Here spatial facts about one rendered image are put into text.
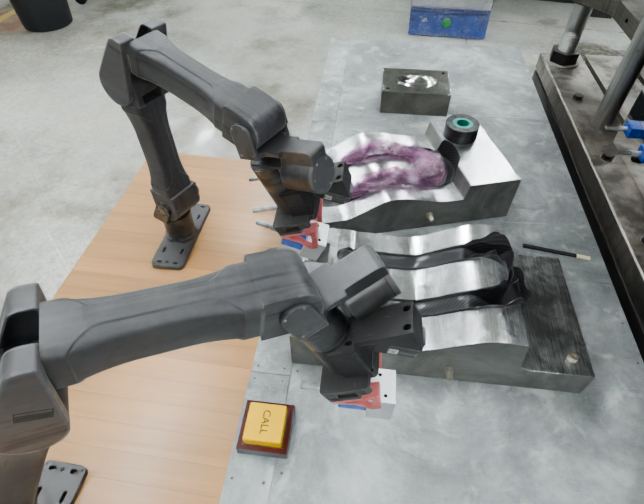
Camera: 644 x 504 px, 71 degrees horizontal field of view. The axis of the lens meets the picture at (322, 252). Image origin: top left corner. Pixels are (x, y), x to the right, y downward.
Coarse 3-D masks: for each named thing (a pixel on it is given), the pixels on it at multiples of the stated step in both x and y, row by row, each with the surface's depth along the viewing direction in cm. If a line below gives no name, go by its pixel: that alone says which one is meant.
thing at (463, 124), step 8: (448, 120) 109; (456, 120) 109; (464, 120) 109; (472, 120) 109; (448, 128) 107; (456, 128) 106; (464, 128) 106; (472, 128) 106; (448, 136) 108; (456, 136) 107; (464, 136) 106; (472, 136) 107; (464, 144) 108
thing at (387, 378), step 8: (376, 376) 63; (384, 376) 63; (392, 376) 63; (304, 384) 64; (312, 384) 64; (384, 384) 62; (392, 384) 62; (384, 392) 61; (392, 392) 62; (368, 400) 61; (384, 400) 61; (392, 400) 61; (352, 408) 64; (360, 408) 63; (384, 408) 62; (392, 408) 61; (368, 416) 64; (376, 416) 64; (384, 416) 64
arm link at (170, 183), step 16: (144, 80) 73; (144, 96) 77; (160, 96) 77; (128, 112) 77; (144, 112) 76; (160, 112) 79; (144, 128) 78; (160, 128) 80; (144, 144) 82; (160, 144) 82; (160, 160) 83; (176, 160) 86; (160, 176) 86; (176, 176) 88; (160, 192) 89; (176, 192) 89; (192, 192) 93; (176, 208) 90
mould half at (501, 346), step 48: (336, 240) 90; (384, 240) 91; (432, 240) 89; (432, 288) 81; (528, 288) 86; (432, 336) 75; (480, 336) 71; (528, 336) 79; (576, 336) 79; (528, 384) 78; (576, 384) 76
